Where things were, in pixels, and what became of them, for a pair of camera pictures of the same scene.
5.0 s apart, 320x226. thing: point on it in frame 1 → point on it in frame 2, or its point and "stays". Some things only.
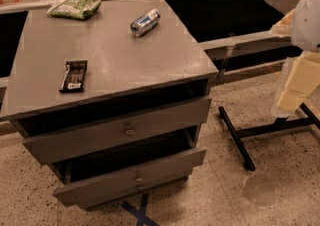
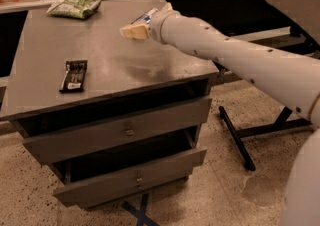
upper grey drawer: [106, 134] stays
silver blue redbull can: [146, 21] stays
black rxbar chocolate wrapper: [75, 72] stays
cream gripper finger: [284, 26] → [167, 8]
